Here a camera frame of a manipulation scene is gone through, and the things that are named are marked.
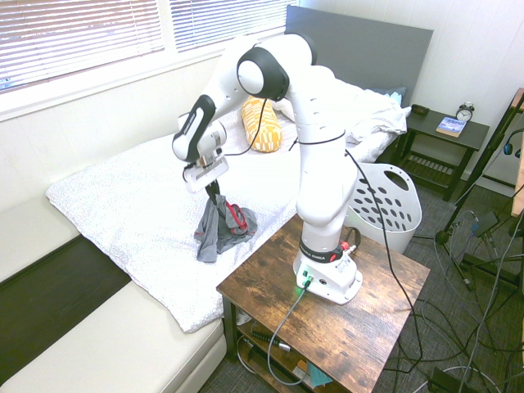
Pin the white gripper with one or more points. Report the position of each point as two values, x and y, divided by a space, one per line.
204 174

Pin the grey shorts with red trim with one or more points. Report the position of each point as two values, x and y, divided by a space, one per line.
223 235

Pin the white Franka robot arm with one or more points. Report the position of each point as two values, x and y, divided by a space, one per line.
323 163

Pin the white perforated laundry basket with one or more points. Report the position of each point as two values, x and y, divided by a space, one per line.
389 229

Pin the yellow white patterned pillow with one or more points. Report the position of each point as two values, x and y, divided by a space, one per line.
266 131

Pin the rustic wooden side table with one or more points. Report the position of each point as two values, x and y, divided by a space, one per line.
335 327

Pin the white cushioned bench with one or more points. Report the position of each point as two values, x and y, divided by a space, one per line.
102 348

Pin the grey upholstered headboard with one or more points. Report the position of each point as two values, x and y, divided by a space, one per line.
360 53

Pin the blue grey pillow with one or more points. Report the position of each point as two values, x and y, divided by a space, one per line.
393 93

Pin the teal paper sheet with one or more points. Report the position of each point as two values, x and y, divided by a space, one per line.
317 376

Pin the wide white window blinds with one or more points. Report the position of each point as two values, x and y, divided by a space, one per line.
61 37

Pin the small dark box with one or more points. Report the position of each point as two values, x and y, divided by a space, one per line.
419 109

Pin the blue paperback book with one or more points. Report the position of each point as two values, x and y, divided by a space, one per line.
450 126

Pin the black nightstand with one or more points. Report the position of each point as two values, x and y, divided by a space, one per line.
471 137

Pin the black alarm clock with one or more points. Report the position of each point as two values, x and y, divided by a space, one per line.
465 112

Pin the black power adapter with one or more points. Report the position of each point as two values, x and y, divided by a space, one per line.
485 223

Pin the black metal floor stand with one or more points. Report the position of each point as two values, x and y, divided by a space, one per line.
487 268

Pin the blue black headphones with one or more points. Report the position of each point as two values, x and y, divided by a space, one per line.
509 147

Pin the light wooden board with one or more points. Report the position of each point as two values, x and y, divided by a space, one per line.
520 172

